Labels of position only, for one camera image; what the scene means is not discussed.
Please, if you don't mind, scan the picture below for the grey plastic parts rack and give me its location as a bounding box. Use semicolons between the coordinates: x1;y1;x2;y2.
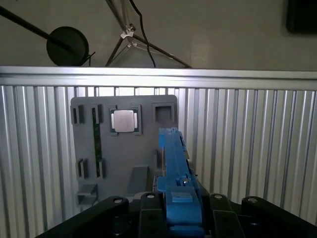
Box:
70;94;179;214

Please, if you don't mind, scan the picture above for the silver CPU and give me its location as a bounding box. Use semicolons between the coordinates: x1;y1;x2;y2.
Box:
110;108;139;134

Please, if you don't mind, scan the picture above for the dark monitor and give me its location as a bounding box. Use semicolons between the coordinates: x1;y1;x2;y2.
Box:
286;0;317;35

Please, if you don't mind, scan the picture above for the green RAM stick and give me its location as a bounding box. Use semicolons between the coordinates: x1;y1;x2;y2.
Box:
92;108;103;178

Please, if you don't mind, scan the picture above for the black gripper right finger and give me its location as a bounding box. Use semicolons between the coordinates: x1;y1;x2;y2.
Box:
209;193;317;238

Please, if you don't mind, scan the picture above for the silver tripod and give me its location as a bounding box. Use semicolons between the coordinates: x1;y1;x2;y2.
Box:
105;0;193;68

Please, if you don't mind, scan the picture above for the hard disk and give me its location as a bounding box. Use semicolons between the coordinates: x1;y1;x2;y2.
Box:
153;126;211;238

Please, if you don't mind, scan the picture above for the black hanging cable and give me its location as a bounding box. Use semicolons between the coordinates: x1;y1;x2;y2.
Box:
128;0;157;67

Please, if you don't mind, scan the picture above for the black stand with round base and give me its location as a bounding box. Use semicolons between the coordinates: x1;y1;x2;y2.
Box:
0;6;90;67

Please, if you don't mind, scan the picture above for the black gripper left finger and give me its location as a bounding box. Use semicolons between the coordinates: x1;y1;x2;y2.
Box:
37;192;166;238

